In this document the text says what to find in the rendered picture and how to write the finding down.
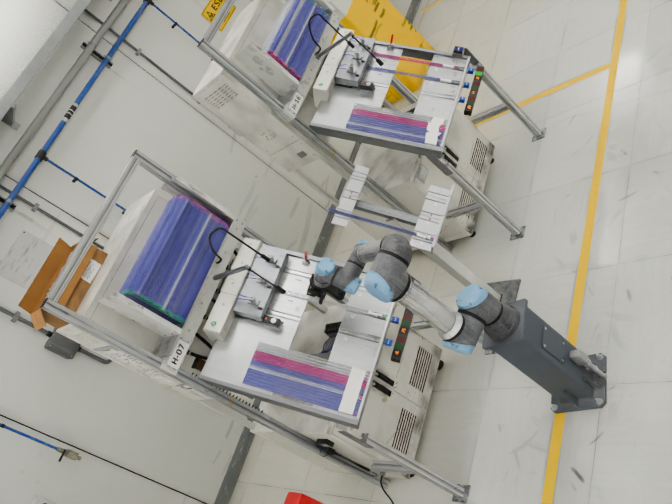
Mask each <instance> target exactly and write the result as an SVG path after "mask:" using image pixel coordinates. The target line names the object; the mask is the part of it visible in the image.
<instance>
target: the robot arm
mask: <svg viewBox="0 0 672 504"><path fill-rule="evenodd" d="M411 259H412V248H411V245H410V243H409V241H408V240H407V239H406V238H405V237H404V236H403V235H401V234H397V233H392V234H388V235H386V236H384V237H383V238H382V239H381V240H378V241H374V242H371V243H369V242H368V241H365V240H359V241H358V242H357V243H356V245H355V246H354V249H353V251H352V252H351V254H350V256H349V258H348V260H347V262H346V263H345V265H344V267H343V269H341V268H339V267H337V266H335V264H334V262H333V260H332V259H330V258H328V257H323V258H321V259H319V260H318V261H317V264H316V266H315V273H314V274H313V273H312V275H311V278H310V280H309V282H310V283H309V286H308V289H307V293H306V295H309V296H312V297H310V299H311V300H313V301H315V302H317V303H318V304H320V305H322V304H323V301H324V299H325V296H326V294H327V293H329V294H330V295H332V296H333V297H334V298H336V299H337V300H339V301H340V300H343V299H344V297H345V294H346V292H348V293H350V294H352V295H354V294H356V292H357V291H358V289H359V287H360V285H361V283H362V279H361V278H360V275H361V273H362V271H363V269H364V267H365V265H366V263H369V262H373V263H372V265H371V267H370V269H369V271H368V272H367V274H366V277H365V279H364V282H363V284H364V287H365V289H366V290H367V291H368V292H369V293H370V294H371V295H372V296H373V297H375V298H377V299H378V300H380V301H382V302H384V303H389V302H393V303H394V302H398V303H400V304H401V305H403V306H404V307H405V308H407V309H408V310H410V311H411V312H412V313H414V314H415V315H417V316H418V317H419V318H421V319H422V320H423V321H425V322H426V323H428V324H429V325H430V326H432V327H433V328H435V329H436V330H437V331H438V335H439V337H440V338H442V339H443V341H442V345H443V346H444V347H446V348H448V349H450V350H453V351H455V352H458V353H461V354H465V355H470V354H471V353H472V352H473V350H474V348H475V347H476V344H477V342H478V340H479V338H480V336H481V334H482V331H483V329H484V330H485V332H486V334H487V335H488V336H489V337H490V338H492V339H493V340H497V341H501V340H504V339H507V338H508V337H510V336H511V335H512V334H513V333H514V332H515V331H516V329H517V328H518V326H519V323H520V313H519V311H518V310H517V309H516V308H515V307H514V306H512V305H510V304H507V303H503V302H500V301H499V300H498V299H497V298H496V297H494V296H493V295H492V294H491V293H490V292H488V290H487V289H485V288H483V287H482V286H480V285H478V284H472V285H469V286H467V287H465V288H464V289H462V290H461V291H460V293H459V294H458V296H457V298H456V305H457V307H458V311H457V312H451V311H449V310H448V309H447V308H445V307H444V306H443V305H441V304H440V303H439V302H437V301H436V300H435V299H433V298H432V297H431V296H429V295H428V294H427V293H425V292H424V291H423V290H421V289H420V288H419V287H417V286H416V285H415V284H413V283H412V280H411V276H410V275H409V274H407V273H406V270H407V268H408V267H409V264H410V262H411ZM308 293H310V294H308ZM315 296H316V297H315Z"/></svg>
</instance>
